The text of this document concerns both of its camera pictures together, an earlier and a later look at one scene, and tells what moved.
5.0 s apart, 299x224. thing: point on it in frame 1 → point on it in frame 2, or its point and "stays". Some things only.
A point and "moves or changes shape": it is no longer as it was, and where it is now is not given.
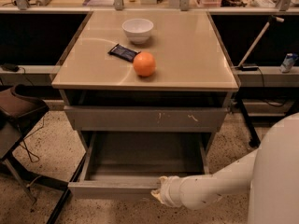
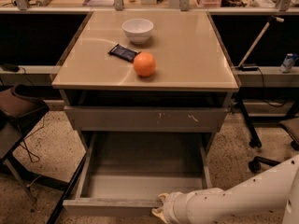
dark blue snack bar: x=124 y=52 stays
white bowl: x=138 y=30 stays
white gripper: x=169 y=190 → x=173 y=205
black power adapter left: x=10 y=67 stays
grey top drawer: x=146 y=119 stays
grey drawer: x=129 y=165 moves or changes shape
